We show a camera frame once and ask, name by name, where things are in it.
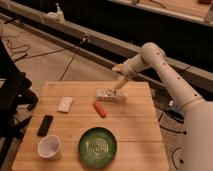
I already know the black floor cable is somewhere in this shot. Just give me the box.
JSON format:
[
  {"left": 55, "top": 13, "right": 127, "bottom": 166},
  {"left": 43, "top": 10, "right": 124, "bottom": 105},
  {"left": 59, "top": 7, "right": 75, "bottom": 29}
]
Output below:
[
  {"left": 0, "top": 19, "right": 89, "bottom": 82},
  {"left": 155, "top": 103, "right": 188, "bottom": 171}
]

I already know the green ceramic bowl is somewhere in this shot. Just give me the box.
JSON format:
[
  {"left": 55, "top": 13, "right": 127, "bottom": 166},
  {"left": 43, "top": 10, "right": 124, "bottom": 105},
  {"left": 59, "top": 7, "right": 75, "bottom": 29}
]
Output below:
[{"left": 78, "top": 127, "right": 117, "bottom": 169}]

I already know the clear plastic bottle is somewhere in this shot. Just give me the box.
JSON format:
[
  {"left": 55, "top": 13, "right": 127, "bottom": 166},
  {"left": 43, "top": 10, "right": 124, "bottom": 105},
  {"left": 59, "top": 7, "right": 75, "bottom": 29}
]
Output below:
[{"left": 96, "top": 89, "right": 126, "bottom": 102}]

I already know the white object on rail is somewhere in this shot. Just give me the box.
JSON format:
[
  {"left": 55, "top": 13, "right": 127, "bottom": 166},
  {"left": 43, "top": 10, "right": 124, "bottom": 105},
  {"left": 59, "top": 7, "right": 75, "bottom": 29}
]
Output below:
[{"left": 45, "top": 4, "right": 65, "bottom": 22}]

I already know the black office chair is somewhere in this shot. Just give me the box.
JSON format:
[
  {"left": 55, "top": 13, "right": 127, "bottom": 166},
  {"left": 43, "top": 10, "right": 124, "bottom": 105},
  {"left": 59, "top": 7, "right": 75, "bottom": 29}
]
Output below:
[{"left": 0, "top": 39, "right": 38, "bottom": 168}]

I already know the black floor cable left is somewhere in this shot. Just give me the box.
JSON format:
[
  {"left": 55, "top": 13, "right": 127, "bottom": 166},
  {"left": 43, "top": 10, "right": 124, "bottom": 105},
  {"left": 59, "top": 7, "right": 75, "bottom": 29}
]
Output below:
[{"left": 0, "top": 19, "right": 89, "bottom": 82}]

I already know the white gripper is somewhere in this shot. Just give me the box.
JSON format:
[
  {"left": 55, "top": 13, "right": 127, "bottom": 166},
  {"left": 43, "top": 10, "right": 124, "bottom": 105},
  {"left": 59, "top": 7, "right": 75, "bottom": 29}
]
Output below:
[{"left": 112, "top": 60, "right": 136, "bottom": 90}]

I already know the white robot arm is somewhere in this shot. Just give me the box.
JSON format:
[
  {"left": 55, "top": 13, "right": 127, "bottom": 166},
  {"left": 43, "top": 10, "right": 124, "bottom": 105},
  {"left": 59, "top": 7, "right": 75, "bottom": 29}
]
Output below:
[{"left": 112, "top": 42, "right": 213, "bottom": 171}]

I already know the black remote control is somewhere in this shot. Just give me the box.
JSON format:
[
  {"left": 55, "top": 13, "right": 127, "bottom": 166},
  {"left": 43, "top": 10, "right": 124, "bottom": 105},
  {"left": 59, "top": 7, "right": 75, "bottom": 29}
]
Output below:
[{"left": 37, "top": 115, "right": 53, "bottom": 137}]

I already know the black floor cable right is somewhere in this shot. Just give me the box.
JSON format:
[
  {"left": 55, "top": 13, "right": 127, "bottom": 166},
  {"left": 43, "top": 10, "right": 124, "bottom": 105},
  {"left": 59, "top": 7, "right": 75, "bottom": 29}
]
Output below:
[{"left": 155, "top": 103, "right": 188, "bottom": 171}]

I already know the white rectangular sponge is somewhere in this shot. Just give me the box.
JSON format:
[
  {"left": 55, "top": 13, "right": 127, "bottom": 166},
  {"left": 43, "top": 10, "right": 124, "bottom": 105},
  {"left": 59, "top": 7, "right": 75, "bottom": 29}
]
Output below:
[{"left": 57, "top": 97, "right": 73, "bottom": 113}]

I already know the orange red cylinder toy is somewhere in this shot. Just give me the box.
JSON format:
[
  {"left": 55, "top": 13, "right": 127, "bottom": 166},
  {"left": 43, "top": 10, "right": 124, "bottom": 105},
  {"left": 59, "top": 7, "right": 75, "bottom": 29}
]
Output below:
[{"left": 93, "top": 101, "right": 107, "bottom": 117}]

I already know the white cup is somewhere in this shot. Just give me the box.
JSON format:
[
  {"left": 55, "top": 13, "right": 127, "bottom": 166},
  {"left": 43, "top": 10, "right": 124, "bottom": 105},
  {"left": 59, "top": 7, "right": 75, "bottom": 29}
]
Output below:
[{"left": 37, "top": 135, "right": 62, "bottom": 160}]

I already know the blue box on floor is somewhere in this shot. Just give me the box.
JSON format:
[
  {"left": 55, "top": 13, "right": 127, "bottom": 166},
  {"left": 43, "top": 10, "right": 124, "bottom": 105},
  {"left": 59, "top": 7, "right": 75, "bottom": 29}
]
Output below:
[{"left": 168, "top": 100, "right": 184, "bottom": 122}]

